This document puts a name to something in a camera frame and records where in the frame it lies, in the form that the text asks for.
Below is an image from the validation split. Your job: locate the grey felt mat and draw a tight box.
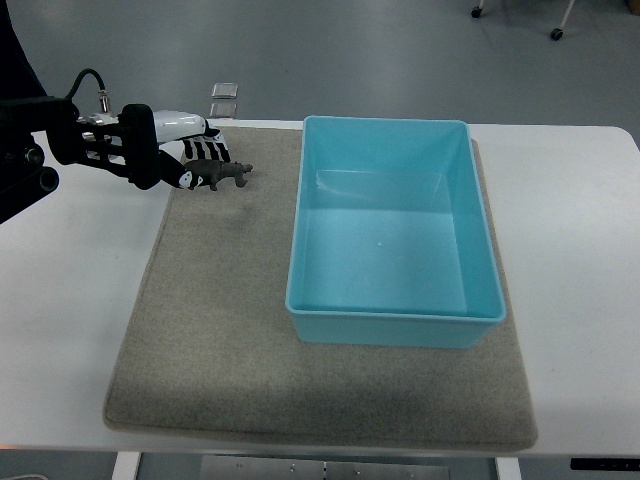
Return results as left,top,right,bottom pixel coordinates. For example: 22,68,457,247
103,127,538,451

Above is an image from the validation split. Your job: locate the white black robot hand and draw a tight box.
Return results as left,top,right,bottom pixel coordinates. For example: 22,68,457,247
78,104,231,190

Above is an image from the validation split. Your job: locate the brown toy hippo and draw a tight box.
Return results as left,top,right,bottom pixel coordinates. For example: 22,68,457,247
185,159,253,191

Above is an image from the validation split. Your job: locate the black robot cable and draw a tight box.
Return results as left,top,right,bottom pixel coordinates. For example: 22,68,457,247
65,68,114,114

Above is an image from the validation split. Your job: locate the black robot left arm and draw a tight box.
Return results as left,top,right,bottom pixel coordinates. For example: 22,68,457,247
1,5,246,221

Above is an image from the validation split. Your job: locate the cart caster wheel right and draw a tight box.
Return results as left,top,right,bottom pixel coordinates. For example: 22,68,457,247
549,28,564,41

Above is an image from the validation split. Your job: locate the blue plastic box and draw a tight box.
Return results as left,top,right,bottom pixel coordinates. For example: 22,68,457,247
285,116,507,348

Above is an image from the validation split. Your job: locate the upper metal floor plate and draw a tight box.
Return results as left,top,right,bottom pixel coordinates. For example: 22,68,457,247
211,82,238,99

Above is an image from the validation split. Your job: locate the metal floor plate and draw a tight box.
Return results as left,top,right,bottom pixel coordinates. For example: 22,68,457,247
211,82,238,99
209,101,237,119

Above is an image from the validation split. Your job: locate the lower metal floor plate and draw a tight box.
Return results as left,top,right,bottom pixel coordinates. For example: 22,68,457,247
209,101,237,119

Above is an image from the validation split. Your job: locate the grey metal table base plate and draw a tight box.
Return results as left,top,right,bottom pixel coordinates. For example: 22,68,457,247
199,456,451,480

